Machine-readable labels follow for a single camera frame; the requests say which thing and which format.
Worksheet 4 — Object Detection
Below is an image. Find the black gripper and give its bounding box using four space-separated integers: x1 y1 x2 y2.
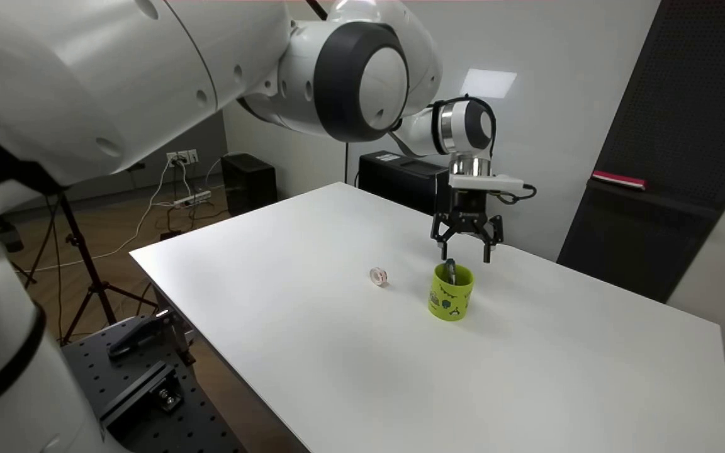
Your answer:
429 192 506 266

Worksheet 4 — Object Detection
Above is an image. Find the dark marker pen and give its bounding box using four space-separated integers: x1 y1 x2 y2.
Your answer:
442 256 463 286

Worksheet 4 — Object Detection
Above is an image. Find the green plastic cup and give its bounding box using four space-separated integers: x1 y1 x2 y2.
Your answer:
427 261 480 324

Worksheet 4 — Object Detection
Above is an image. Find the wide black computer case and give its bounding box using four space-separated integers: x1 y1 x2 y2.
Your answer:
355 148 466 231

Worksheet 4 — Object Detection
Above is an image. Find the small black speaker box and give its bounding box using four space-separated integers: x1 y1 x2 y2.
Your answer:
219 150 283 216

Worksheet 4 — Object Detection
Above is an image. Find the white floor power strip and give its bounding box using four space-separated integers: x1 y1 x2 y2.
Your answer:
169 189 214 211

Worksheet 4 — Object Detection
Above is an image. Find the black clamp tool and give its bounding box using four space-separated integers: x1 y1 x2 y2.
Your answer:
107 309 175 364

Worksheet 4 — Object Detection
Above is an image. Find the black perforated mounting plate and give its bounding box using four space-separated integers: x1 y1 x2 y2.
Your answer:
62 315 248 453

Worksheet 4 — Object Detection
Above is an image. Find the dark wall panel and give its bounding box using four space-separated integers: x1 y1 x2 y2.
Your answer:
556 0 725 304

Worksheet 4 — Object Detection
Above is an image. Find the white wall socket strip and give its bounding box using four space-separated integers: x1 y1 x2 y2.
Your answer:
165 145 201 167

